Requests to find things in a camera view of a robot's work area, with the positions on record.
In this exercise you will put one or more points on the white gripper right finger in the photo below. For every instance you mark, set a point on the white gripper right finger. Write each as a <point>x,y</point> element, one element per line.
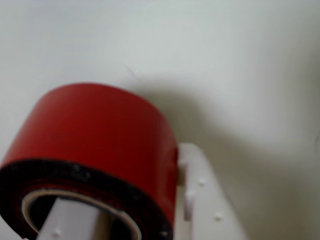
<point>207,200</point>

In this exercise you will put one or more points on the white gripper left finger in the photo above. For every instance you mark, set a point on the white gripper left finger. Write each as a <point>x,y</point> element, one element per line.
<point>70,220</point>

